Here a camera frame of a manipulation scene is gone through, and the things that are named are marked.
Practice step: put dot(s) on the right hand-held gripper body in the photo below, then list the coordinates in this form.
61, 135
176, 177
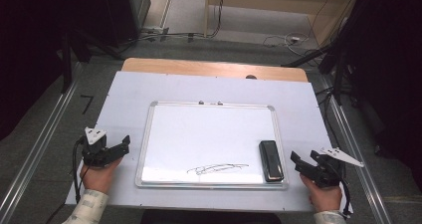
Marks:
330, 172

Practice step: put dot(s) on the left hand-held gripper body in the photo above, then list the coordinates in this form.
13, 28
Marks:
96, 151

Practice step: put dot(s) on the black whiteboard eraser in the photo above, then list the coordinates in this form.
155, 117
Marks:
271, 161

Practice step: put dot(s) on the person's left hand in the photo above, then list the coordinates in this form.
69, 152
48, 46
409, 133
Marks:
98, 177

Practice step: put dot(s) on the person's right hand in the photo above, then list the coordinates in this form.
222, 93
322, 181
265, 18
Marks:
325, 199

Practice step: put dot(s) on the white table cover board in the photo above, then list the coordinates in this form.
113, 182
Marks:
126, 101

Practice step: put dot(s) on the silver-framed whiteboard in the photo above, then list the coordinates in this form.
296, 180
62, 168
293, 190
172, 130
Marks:
205, 144

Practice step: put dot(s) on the black metal stand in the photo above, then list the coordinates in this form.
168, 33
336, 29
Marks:
67, 61
338, 74

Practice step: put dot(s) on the wooden table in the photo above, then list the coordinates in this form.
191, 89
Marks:
199, 67

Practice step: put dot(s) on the person's dark clothing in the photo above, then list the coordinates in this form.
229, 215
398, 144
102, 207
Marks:
209, 218

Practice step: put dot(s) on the grey power strip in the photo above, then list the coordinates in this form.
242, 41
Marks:
154, 30

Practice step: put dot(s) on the dark curtain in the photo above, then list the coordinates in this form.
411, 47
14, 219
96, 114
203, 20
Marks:
391, 68
30, 35

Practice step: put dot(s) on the black cabinet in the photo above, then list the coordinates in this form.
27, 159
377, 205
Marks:
122, 11

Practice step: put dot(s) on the light wooden shelf unit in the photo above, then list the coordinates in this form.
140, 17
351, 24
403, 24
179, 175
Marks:
265, 5

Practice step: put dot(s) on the aluminium floor rail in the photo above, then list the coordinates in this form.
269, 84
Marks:
40, 141
358, 157

